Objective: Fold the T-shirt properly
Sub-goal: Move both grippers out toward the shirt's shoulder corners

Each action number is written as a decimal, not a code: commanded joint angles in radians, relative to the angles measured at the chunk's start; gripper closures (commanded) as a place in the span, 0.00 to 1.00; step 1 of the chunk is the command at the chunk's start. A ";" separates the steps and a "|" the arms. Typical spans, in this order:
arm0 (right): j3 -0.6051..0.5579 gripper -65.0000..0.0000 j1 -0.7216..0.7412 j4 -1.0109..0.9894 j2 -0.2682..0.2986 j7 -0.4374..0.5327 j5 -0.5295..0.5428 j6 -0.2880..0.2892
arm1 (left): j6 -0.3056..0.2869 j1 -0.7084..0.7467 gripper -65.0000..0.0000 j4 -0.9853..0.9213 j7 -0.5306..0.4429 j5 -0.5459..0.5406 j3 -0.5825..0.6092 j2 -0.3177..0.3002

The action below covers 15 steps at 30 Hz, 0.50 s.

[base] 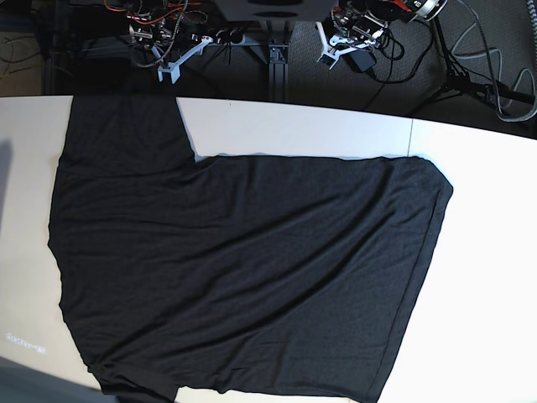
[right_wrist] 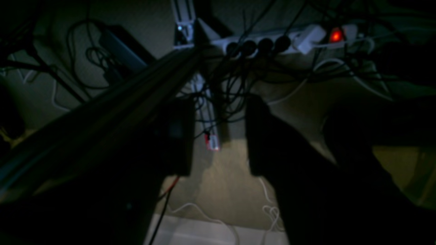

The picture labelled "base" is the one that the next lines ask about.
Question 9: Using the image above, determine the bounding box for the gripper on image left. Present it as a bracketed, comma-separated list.
[129, 24, 216, 70]

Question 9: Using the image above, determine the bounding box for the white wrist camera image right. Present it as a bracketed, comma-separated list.
[317, 53, 338, 70]

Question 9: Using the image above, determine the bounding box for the aluminium frame post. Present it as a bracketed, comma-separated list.
[266, 20, 292, 103]

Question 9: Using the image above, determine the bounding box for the black power strip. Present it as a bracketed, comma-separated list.
[190, 28, 245, 45]

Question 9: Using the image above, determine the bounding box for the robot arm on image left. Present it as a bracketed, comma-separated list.
[102, 1, 209, 69]

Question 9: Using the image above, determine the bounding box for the black T-shirt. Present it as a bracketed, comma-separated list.
[48, 96, 453, 402]

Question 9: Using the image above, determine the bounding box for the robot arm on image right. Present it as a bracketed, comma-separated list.
[315, 0, 446, 68]

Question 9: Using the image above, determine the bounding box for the black power adapter brick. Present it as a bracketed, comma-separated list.
[344, 50, 377, 73]

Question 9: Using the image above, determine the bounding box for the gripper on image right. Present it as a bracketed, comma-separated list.
[316, 18, 388, 61]

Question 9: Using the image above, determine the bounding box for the grey braided cable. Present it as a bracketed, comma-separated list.
[456, 0, 537, 123]

